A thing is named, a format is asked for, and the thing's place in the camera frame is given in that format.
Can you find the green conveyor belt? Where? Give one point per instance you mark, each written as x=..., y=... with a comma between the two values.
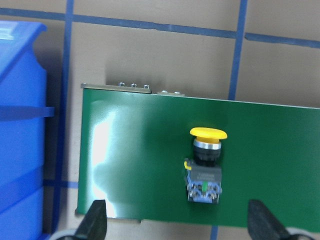
x=134, y=143

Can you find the blue bin left side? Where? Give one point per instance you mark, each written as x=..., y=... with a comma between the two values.
x=23, y=111

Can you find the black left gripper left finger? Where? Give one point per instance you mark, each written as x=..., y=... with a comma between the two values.
x=94, y=223

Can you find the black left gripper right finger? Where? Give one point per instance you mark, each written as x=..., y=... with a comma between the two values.
x=262, y=224

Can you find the yellow push button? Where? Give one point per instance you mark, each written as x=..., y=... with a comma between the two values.
x=203, y=174

